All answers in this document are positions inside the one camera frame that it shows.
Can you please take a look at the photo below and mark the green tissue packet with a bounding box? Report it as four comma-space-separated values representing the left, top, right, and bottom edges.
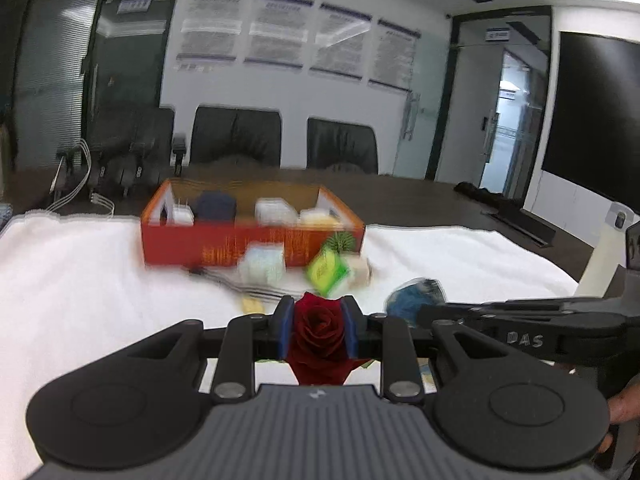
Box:
306, 247, 349, 297

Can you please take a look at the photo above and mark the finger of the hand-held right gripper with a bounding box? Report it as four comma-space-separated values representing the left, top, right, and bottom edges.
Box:
417, 302, 506, 333

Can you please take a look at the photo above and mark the black wall screen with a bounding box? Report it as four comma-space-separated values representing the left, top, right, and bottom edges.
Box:
541, 31, 640, 202

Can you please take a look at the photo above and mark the dark wooden desktop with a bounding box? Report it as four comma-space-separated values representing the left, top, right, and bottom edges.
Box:
0, 165, 596, 281

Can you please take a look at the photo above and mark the black charging cable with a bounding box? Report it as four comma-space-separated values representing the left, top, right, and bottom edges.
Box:
189, 266, 282, 302

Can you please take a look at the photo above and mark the person's right hand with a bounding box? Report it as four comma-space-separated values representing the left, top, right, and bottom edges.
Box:
597, 389, 640, 457

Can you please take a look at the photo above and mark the cream round object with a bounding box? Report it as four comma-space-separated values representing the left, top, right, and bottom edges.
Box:
347, 255, 376, 286

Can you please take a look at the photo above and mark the white towel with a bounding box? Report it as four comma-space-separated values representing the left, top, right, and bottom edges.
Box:
0, 210, 582, 480

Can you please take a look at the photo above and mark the dark blue case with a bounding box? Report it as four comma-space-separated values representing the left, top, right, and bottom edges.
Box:
195, 192, 238, 224

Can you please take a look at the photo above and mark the red cardboard box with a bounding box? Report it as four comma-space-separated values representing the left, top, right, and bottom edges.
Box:
140, 177, 367, 268

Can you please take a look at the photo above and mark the red rose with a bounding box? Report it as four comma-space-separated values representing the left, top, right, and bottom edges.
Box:
286, 292, 372, 386

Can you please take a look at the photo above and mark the dark blue bundle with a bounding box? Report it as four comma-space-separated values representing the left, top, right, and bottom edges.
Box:
384, 277, 447, 327

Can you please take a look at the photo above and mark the crinkled clear plastic bag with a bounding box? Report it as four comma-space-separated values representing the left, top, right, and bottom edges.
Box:
239, 241, 287, 287

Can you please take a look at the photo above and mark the metal door handle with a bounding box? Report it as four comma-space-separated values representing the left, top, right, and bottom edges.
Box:
400, 92, 421, 142

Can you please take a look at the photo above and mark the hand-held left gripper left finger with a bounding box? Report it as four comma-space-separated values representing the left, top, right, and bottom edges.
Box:
125, 296, 296, 402

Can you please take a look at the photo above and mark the black camera on stand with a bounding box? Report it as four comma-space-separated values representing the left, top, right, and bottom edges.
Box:
170, 132, 190, 179

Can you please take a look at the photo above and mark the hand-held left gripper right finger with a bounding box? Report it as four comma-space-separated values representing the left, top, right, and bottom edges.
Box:
342, 296, 506, 402

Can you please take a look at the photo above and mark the wall poster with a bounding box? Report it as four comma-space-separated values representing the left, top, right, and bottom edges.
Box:
310, 2, 373, 81
175, 0, 249, 72
244, 0, 314, 70
369, 19, 421, 93

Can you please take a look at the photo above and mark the black desk cable tray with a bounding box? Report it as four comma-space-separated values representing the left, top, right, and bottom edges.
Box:
481, 200, 557, 247

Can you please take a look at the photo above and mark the black cloth item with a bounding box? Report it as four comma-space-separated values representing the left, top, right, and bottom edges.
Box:
454, 181, 506, 202

